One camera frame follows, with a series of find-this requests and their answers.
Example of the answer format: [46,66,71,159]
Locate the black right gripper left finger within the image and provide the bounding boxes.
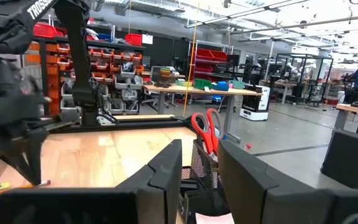
[116,138,183,224]

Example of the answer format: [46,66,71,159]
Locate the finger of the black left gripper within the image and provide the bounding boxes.
[0,126,52,187]

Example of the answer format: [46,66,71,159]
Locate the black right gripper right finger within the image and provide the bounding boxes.
[218,139,336,224]

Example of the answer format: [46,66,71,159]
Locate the pink sticky note pad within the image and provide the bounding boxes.
[195,212,236,224]

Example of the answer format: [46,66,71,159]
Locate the red-handled scissors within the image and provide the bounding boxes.
[190,108,226,156]

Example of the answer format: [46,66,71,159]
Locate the black mesh desk organizer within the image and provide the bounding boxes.
[178,136,232,224]

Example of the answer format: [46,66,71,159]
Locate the wooden workbench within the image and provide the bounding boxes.
[142,83,263,144]

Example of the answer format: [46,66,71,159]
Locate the green tray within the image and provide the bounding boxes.
[193,78,213,90]

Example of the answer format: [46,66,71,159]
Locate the shelf rack with bins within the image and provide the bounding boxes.
[26,21,147,116]

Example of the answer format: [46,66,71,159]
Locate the teal tray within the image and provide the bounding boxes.
[228,80,246,90]

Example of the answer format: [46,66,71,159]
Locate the small blue tray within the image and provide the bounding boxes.
[211,80,229,91]

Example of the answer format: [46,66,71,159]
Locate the wooden side table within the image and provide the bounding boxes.
[334,102,358,136]

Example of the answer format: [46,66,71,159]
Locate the red bin rack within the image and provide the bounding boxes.
[193,46,229,77]

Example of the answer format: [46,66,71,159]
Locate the red storage bin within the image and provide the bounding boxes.
[124,33,143,47]

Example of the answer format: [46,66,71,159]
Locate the yellow hanging cable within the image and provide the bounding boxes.
[181,1,201,118]

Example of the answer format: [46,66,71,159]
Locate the black cell frame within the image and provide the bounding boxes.
[273,52,334,106]

